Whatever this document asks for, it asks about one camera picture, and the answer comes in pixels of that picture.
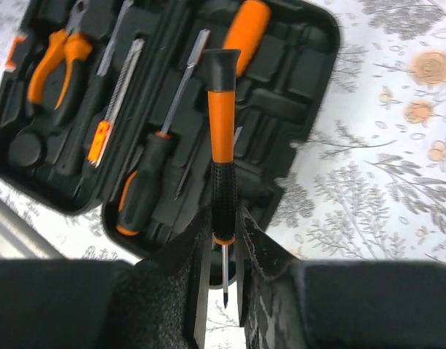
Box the orange black needle-nose pliers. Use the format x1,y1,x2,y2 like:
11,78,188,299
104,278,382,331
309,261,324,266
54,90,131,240
27,0,95,124

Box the dark green tool case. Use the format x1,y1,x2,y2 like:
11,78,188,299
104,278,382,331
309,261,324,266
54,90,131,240
0,1,340,257

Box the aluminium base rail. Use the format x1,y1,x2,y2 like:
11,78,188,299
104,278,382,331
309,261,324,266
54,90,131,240
0,199,64,260

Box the large black orange screwdriver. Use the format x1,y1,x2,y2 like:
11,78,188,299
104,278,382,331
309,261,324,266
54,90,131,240
116,28,210,236

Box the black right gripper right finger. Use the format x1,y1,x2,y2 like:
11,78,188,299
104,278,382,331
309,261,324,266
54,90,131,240
235,208,446,348

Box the floral table mat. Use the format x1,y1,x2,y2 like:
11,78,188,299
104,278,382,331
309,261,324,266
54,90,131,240
0,0,446,349

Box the orange handled long screwdriver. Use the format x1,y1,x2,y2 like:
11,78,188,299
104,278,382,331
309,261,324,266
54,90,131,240
223,0,271,77

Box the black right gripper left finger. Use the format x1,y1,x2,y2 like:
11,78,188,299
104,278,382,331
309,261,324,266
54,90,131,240
0,207,211,348

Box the orange utility knife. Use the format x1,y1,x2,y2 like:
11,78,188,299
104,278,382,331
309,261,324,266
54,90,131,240
87,38,145,167

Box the small precision screwdriver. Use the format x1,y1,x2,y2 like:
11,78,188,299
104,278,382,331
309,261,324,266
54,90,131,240
204,49,240,305

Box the steel claw hammer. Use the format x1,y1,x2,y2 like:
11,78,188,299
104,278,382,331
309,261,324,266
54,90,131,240
56,1,134,176

